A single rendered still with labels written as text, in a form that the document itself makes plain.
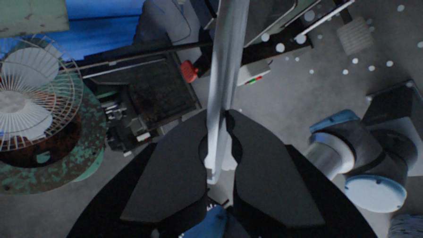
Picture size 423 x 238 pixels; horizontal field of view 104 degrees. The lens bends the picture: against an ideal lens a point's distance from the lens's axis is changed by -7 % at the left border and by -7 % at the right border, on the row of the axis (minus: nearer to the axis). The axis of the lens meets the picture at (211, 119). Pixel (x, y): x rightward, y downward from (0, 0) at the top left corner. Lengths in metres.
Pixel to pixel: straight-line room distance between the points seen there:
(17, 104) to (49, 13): 0.66
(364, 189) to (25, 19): 0.75
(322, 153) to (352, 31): 0.63
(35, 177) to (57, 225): 5.51
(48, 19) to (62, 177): 1.20
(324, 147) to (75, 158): 1.42
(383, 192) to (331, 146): 0.15
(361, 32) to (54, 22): 0.97
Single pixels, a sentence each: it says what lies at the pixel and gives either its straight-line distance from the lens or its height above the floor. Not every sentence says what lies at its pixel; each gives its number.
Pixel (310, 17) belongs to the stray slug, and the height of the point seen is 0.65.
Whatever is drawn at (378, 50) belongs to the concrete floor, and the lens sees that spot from 1.13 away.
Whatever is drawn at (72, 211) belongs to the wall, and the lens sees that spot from 6.91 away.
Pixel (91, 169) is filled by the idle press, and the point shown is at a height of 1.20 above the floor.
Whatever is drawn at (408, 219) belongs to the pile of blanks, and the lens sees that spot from 1.46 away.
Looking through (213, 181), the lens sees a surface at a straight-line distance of 0.16.
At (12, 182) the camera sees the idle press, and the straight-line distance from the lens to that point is 1.57.
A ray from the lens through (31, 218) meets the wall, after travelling 7.07.
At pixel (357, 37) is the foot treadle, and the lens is 0.97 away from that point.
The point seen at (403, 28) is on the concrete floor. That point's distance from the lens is 1.12.
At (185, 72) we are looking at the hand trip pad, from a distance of 0.65.
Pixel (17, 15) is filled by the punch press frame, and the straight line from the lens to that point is 0.42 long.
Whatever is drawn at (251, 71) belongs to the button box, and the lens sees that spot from 0.64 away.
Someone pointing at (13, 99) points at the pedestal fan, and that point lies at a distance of 1.02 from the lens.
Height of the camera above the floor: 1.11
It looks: 35 degrees down
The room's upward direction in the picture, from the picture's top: 117 degrees counter-clockwise
